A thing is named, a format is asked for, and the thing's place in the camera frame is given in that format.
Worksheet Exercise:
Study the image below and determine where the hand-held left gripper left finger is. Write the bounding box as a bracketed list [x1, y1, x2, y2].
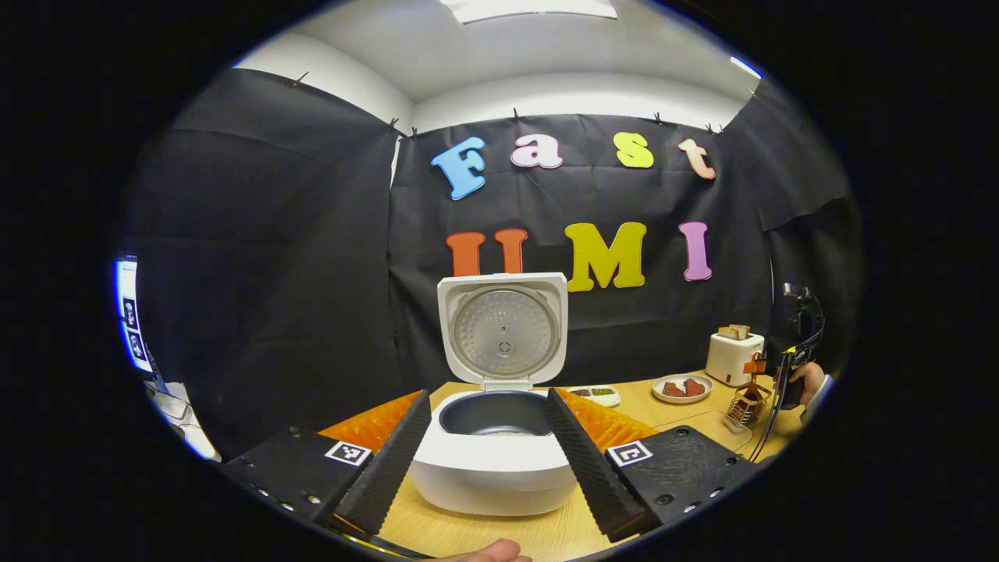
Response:
[222, 389, 432, 536]

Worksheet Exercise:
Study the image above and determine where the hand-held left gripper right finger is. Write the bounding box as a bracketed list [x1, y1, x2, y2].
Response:
[544, 387, 762, 544]

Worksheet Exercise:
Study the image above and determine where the metal wire chopstick holder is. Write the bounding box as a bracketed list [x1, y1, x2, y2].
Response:
[726, 386, 770, 429]

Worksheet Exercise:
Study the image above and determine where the white rice cooker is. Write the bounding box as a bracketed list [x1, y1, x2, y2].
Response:
[407, 272, 580, 517]

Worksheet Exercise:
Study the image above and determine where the white toaster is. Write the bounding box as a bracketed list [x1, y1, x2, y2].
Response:
[706, 328, 766, 388]

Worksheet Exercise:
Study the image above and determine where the white divided dish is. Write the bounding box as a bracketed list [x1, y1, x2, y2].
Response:
[568, 385, 623, 408]

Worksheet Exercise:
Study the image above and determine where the white round plate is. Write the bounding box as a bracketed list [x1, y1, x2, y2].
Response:
[652, 373, 714, 405]

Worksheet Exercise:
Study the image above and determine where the white furniture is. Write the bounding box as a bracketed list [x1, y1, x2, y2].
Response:
[147, 381, 221, 463]

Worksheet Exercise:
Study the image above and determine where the black backdrop cloth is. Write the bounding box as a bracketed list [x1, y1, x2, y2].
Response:
[117, 69, 863, 461]

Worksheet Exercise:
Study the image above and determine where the white printed board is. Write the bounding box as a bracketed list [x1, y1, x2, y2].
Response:
[115, 258, 154, 377]

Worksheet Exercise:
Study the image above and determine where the large ceiling light panel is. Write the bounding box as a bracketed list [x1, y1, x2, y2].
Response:
[441, 0, 618, 23]

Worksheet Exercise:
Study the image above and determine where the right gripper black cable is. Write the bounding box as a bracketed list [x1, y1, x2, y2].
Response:
[748, 351, 791, 463]

